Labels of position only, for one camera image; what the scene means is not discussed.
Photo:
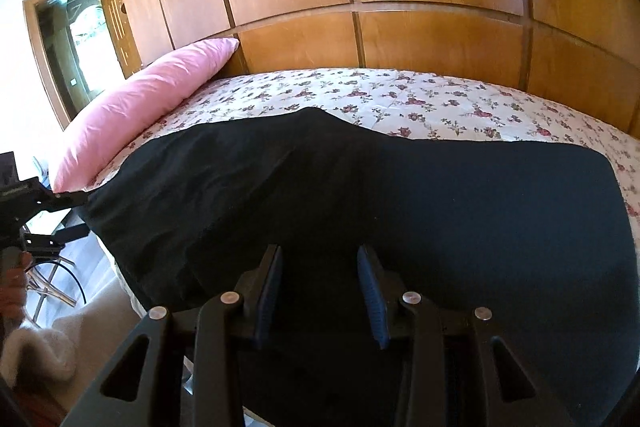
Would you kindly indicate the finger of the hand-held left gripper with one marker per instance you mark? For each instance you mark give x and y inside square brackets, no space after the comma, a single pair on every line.
[60,238]
[67,201]

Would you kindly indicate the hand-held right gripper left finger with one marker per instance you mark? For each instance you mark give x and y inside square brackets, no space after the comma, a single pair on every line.
[270,302]

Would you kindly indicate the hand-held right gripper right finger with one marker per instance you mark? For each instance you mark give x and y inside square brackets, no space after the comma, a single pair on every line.
[372,302]

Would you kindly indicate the black pants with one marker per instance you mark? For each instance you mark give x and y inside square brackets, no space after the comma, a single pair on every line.
[450,207]

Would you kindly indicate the person's left hand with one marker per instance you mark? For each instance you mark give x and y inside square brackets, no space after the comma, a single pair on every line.
[21,279]

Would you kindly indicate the metal chair legs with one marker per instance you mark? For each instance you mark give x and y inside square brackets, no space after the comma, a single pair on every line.
[50,287]

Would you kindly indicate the white fluffy cloth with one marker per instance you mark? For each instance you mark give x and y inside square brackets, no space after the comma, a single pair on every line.
[45,347]

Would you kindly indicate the pink pillow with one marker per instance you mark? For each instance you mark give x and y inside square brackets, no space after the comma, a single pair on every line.
[145,107]

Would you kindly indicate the floral bedspread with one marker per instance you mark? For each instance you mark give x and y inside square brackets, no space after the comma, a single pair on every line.
[400,97]

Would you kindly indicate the wooden window frame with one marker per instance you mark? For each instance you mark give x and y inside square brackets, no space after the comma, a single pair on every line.
[60,47]

